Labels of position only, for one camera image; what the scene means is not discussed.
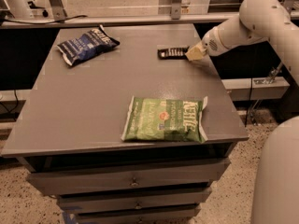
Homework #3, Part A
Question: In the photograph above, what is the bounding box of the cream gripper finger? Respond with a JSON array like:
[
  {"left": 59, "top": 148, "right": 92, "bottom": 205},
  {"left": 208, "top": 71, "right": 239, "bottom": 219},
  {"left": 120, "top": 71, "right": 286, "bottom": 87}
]
[{"left": 185, "top": 42, "right": 206, "bottom": 61}]

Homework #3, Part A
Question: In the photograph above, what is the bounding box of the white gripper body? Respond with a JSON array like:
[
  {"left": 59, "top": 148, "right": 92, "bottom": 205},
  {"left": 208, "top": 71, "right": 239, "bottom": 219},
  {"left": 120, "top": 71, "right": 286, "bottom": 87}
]
[{"left": 202, "top": 26, "right": 228, "bottom": 56}]

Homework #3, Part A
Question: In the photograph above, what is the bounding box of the black rxbar chocolate bar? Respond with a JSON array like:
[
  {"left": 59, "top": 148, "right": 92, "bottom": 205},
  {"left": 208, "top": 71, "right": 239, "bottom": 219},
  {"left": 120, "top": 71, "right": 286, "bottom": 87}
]
[{"left": 157, "top": 47, "right": 188, "bottom": 60}]

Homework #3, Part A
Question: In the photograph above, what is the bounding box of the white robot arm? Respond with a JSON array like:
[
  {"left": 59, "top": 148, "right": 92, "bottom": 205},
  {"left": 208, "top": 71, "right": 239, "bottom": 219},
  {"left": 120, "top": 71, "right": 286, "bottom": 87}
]
[{"left": 187, "top": 0, "right": 299, "bottom": 224}]

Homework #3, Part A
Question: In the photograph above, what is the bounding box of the green jalapeno chip bag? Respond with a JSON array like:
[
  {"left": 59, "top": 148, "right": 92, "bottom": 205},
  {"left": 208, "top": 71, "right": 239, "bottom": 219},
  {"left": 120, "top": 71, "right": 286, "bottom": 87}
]
[{"left": 121, "top": 96, "right": 208, "bottom": 143}]

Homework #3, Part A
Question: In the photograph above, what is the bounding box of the blue kettle chip bag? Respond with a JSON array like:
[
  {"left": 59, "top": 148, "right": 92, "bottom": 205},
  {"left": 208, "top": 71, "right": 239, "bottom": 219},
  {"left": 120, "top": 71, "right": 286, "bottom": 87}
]
[{"left": 57, "top": 25, "right": 120, "bottom": 67}]

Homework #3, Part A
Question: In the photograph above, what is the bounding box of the grey metal railing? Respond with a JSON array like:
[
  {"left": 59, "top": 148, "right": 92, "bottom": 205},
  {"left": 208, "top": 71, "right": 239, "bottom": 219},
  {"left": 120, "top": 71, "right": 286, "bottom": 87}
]
[{"left": 0, "top": 10, "right": 299, "bottom": 30}]

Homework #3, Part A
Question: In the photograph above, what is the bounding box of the grey drawer cabinet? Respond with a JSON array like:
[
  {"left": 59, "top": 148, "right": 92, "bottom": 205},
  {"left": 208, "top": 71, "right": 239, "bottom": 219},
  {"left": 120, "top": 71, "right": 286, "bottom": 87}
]
[{"left": 1, "top": 23, "right": 249, "bottom": 224}]

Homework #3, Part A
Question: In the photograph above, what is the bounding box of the middle drawer with knob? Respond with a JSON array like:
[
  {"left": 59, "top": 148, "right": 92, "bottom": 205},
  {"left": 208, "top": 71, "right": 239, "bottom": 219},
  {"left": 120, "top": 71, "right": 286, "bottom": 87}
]
[{"left": 58, "top": 186, "right": 211, "bottom": 214}]

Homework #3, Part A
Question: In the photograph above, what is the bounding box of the drawer with knob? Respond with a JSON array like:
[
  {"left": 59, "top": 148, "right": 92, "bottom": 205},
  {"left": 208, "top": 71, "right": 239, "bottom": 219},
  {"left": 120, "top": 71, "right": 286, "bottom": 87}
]
[
  {"left": 58, "top": 186, "right": 211, "bottom": 214},
  {"left": 27, "top": 158, "right": 230, "bottom": 195}
]

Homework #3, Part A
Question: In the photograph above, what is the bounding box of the bottom drawer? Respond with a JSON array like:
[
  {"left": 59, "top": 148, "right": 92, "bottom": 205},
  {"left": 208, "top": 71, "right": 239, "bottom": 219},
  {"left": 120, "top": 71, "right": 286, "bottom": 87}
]
[{"left": 76, "top": 204, "right": 200, "bottom": 224}]

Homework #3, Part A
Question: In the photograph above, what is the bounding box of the white pipe top left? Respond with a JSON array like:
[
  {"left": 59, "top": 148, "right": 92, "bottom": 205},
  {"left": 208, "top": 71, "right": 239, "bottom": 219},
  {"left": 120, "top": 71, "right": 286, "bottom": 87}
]
[{"left": 0, "top": 0, "right": 34, "bottom": 19}]

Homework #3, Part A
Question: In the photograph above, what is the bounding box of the top drawer with knob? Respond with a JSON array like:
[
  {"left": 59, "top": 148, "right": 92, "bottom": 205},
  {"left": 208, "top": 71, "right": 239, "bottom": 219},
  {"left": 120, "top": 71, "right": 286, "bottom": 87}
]
[{"left": 27, "top": 158, "right": 230, "bottom": 195}]

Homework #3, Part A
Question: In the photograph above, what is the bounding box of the black cable on railing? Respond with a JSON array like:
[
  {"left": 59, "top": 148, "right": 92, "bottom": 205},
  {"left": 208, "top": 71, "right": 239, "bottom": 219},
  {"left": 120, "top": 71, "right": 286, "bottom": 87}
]
[{"left": 4, "top": 14, "right": 88, "bottom": 25}]

